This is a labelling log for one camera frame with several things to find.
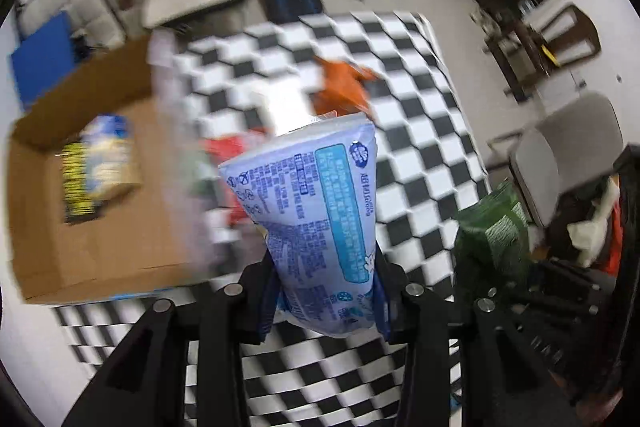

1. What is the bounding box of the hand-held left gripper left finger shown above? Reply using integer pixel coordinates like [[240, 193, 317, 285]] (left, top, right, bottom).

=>
[[62, 256, 276, 427]]

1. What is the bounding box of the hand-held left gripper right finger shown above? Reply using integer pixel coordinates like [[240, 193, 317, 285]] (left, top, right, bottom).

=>
[[374, 251, 583, 427]]

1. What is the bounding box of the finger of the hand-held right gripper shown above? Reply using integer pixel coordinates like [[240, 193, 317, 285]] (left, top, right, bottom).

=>
[[507, 289, 603, 323], [531, 256, 603, 290]]

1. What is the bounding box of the green snack packet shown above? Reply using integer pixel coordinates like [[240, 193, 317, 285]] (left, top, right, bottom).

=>
[[451, 181, 532, 290]]

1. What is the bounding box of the blue white tissue packet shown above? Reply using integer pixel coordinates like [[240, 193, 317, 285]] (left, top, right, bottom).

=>
[[218, 112, 379, 339]]

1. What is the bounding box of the brown cardboard box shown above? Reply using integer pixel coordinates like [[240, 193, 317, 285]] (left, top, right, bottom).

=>
[[7, 33, 213, 306]]

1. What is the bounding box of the orange white clothing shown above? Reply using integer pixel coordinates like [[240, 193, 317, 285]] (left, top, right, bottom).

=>
[[567, 179, 625, 274]]

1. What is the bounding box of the grey chair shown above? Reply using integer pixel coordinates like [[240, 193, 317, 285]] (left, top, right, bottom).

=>
[[487, 92, 626, 229]]

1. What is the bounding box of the red packet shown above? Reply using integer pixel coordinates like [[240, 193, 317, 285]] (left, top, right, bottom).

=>
[[201, 129, 272, 170]]

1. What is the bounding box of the clear plastic bag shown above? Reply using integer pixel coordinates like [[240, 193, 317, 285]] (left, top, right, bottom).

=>
[[147, 31, 221, 280]]

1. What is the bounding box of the black white checkered tablecloth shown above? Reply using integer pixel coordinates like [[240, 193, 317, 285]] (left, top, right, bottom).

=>
[[50, 10, 492, 427]]

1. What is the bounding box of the yellow and blue packet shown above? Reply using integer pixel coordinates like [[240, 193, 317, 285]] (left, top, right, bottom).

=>
[[59, 114, 144, 224]]

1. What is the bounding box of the orange snack packet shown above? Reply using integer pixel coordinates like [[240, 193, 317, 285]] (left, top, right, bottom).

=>
[[311, 56, 382, 118]]

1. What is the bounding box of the wooden chair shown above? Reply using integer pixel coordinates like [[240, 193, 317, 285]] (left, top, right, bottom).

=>
[[522, 4, 601, 68]]

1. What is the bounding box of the dark cluttered desk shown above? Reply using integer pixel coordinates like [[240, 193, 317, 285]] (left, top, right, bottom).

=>
[[432, 0, 556, 104]]

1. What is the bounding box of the blue flat mat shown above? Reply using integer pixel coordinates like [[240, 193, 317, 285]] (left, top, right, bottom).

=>
[[10, 11, 77, 108]]

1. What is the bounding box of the white padded chair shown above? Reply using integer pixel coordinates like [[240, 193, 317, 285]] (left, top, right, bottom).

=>
[[14, 0, 127, 48]]

